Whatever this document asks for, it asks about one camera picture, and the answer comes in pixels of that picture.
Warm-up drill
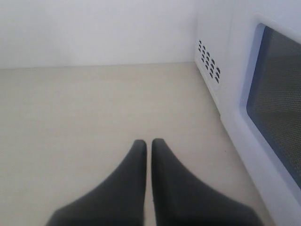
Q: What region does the white microwave door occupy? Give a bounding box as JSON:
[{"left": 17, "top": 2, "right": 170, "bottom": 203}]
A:
[{"left": 221, "top": 12, "right": 301, "bottom": 203}]

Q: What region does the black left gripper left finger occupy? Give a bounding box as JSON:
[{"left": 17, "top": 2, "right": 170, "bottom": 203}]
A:
[{"left": 47, "top": 140, "right": 147, "bottom": 226}]

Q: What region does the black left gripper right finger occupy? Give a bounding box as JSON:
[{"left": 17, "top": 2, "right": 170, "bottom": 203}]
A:
[{"left": 151, "top": 138, "right": 262, "bottom": 226}]

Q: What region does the white microwave oven body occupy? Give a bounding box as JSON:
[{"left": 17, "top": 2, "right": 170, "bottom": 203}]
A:
[{"left": 195, "top": 8, "right": 233, "bottom": 114}]

